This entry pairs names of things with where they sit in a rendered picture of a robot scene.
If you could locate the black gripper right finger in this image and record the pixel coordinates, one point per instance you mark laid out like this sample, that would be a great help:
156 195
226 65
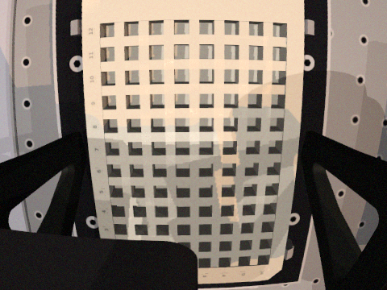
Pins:
344 267

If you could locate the beige plate with grid of square wells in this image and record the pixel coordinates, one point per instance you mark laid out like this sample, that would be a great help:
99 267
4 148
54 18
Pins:
181 87

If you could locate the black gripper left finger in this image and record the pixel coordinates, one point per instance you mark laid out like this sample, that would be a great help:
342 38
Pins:
22 175

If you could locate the grey flat base plate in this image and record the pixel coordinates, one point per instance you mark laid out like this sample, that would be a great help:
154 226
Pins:
356 114

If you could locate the black rectangular frame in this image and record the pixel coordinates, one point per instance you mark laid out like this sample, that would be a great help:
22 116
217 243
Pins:
70 113

